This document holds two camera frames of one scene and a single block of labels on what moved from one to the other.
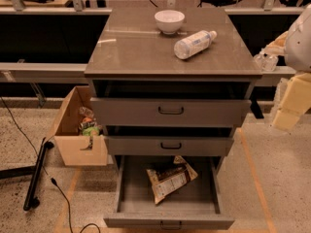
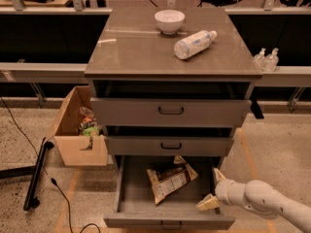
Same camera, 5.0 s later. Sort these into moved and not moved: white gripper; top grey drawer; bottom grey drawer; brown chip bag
Moved: white gripper
Not moved: top grey drawer; bottom grey drawer; brown chip bag
